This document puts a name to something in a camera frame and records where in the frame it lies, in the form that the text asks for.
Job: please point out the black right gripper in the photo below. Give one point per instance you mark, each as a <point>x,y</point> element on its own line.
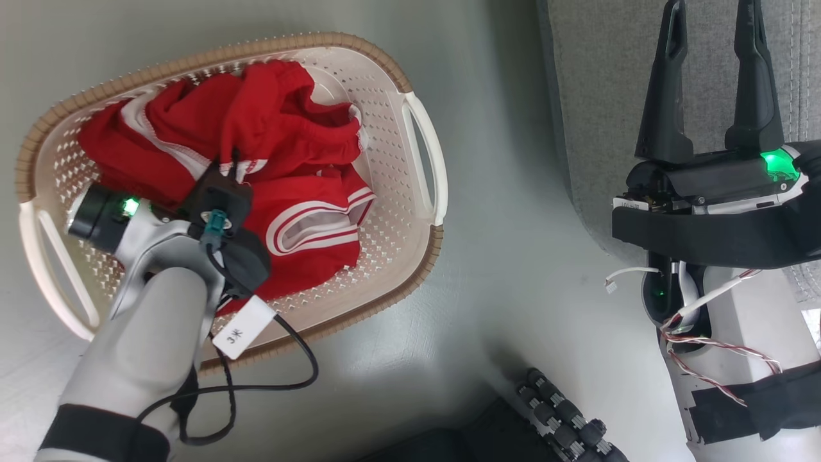
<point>712,183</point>

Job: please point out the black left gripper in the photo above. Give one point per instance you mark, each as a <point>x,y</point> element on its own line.
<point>218,199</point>

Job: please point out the red shorts white trim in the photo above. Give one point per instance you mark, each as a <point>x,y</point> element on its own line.
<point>282,122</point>

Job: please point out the red jersey white striped trim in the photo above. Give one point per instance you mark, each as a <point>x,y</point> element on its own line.
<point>314,269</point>

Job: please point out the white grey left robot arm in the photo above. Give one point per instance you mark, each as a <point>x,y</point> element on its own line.
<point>147,333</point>

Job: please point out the dark robot base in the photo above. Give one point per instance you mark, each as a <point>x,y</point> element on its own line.
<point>474,436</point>

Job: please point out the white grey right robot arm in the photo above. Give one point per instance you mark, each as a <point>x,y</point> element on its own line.
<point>750,321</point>

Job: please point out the white plastic basket brown rim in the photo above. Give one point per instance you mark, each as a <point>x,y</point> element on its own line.
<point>385,256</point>

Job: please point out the grey sofa cushion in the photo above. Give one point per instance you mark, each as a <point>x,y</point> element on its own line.
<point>596,96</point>

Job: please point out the black roller wheel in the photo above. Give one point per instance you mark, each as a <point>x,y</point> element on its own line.
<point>564,417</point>

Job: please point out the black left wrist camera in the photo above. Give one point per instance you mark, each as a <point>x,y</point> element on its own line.
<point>247,263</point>

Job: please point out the black right wrist camera housing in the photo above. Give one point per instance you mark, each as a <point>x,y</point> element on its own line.
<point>718,237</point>

